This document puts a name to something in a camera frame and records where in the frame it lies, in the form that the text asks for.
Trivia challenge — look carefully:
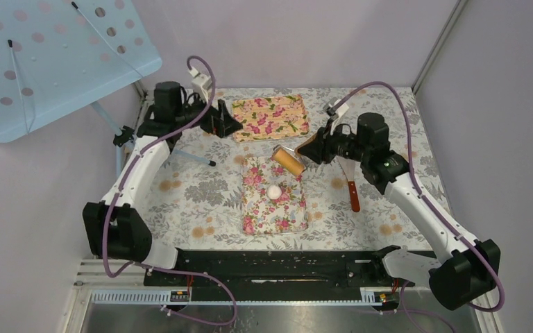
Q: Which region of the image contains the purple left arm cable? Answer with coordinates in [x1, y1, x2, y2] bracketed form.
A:
[101, 55, 238, 327]

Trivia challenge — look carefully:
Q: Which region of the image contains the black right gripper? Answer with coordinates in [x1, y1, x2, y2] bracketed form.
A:
[298, 117, 370, 165]

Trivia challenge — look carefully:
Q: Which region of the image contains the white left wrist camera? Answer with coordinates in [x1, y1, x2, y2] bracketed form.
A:
[189, 67, 212, 103]

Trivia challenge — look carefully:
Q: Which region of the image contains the wooden dough roller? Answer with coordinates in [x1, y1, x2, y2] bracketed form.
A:
[271, 145, 305, 176]

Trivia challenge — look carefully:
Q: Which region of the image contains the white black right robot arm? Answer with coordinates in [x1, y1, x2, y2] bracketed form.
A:
[296, 112, 505, 312]

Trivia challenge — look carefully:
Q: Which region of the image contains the white slotted cable duct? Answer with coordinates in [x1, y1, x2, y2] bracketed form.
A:
[90, 289, 384, 306]

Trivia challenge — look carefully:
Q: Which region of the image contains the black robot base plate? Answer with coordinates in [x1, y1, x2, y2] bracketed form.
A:
[143, 245, 416, 300]

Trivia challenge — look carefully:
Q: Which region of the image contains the light blue perforated music stand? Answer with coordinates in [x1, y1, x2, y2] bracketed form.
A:
[0, 0, 217, 207]

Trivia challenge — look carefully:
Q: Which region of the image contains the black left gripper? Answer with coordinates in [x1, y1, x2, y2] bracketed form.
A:
[175, 89, 243, 137]

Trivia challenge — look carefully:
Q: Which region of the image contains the yellow floral rectangular tray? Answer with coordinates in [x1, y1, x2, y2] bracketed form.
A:
[232, 95, 310, 142]

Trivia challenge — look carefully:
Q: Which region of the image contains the red handled metal scraper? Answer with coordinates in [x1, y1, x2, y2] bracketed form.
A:
[337, 157, 361, 212]

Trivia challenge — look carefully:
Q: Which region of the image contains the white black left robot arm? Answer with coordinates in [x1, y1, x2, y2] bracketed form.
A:
[82, 80, 242, 285]

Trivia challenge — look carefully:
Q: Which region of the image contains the white dough ball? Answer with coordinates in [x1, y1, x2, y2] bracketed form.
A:
[266, 185, 282, 200]

